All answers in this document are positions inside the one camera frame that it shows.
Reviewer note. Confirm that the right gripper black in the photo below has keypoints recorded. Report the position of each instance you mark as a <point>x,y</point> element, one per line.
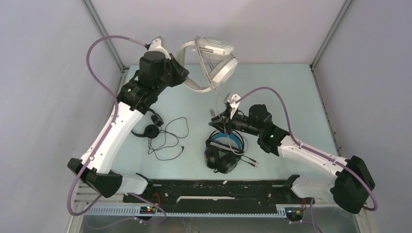
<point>225,125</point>

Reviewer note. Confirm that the black and blue gaming headset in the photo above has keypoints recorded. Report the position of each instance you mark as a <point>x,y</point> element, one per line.
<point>223,151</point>

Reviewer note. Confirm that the white over-ear headphones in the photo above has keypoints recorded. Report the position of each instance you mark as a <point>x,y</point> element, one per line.
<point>216,57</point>

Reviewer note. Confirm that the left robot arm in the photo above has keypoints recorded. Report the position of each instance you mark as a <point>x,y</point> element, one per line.
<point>156,72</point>

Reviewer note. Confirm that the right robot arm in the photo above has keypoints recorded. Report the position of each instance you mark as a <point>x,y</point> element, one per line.
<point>349,180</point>

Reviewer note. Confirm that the small black on-ear headphones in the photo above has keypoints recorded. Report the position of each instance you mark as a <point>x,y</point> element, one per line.
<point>153,130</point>

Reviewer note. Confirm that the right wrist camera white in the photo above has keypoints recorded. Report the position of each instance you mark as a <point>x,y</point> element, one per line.
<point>232,101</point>

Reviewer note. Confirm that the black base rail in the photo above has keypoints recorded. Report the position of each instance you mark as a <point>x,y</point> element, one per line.
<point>232,197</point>

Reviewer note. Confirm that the aluminium frame post right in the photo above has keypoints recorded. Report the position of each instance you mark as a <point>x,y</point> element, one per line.
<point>331,32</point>

